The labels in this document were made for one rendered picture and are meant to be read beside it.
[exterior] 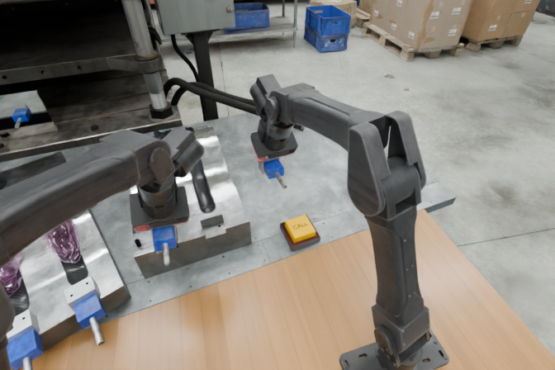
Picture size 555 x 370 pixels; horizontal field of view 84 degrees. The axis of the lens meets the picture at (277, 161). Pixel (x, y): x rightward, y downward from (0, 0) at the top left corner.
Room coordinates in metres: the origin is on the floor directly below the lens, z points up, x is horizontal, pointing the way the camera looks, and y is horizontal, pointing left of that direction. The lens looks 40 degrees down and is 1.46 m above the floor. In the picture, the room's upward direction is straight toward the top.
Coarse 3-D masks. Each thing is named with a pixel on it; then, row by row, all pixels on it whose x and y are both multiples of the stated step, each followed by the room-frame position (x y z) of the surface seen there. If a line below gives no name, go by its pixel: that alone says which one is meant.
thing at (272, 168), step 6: (264, 162) 0.62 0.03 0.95; (270, 162) 0.62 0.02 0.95; (276, 162) 0.62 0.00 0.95; (264, 168) 0.61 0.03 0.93; (270, 168) 0.59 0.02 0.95; (276, 168) 0.59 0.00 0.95; (282, 168) 0.60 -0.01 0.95; (270, 174) 0.58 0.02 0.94; (276, 174) 0.58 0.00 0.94; (282, 174) 0.60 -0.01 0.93; (282, 180) 0.56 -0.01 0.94; (282, 186) 0.54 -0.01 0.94
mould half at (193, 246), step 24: (216, 144) 0.74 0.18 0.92; (216, 168) 0.66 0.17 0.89; (192, 192) 0.57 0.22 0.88; (216, 192) 0.57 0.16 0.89; (192, 216) 0.48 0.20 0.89; (240, 216) 0.48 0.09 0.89; (144, 240) 0.41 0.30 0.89; (192, 240) 0.42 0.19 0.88; (216, 240) 0.44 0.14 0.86; (240, 240) 0.46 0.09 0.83; (144, 264) 0.38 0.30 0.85
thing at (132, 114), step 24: (96, 72) 1.57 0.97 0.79; (120, 72) 1.57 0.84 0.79; (72, 96) 1.30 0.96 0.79; (96, 96) 1.30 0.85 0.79; (120, 96) 1.30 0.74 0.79; (144, 96) 1.30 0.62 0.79; (168, 96) 1.30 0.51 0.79; (72, 120) 1.09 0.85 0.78; (96, 120) 1.09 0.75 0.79; (120, 120) 1.09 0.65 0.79; (144, 120) 1.09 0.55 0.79; (168, 120) 1.09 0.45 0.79; (0, 144) 0.90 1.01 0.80; (24, 144) 0.92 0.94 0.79; (48, 144) 0.92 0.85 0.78; (72, 144) 0.95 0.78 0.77
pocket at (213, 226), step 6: (216, 216) 0.49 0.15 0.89; (222, 216) 0.49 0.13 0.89; (204, 222) 0.48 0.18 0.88; (210, 222) 0.48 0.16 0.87; (216, 222) 0.49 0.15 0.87; (222, 222) 0.49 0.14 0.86; (204, 228) 0.47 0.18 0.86; (210, 228) 0.47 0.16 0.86; (216, 228) 0.47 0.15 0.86; (222, 228) 0.47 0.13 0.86; (210, 234) 0.45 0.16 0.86; (216, 234) 0.44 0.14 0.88
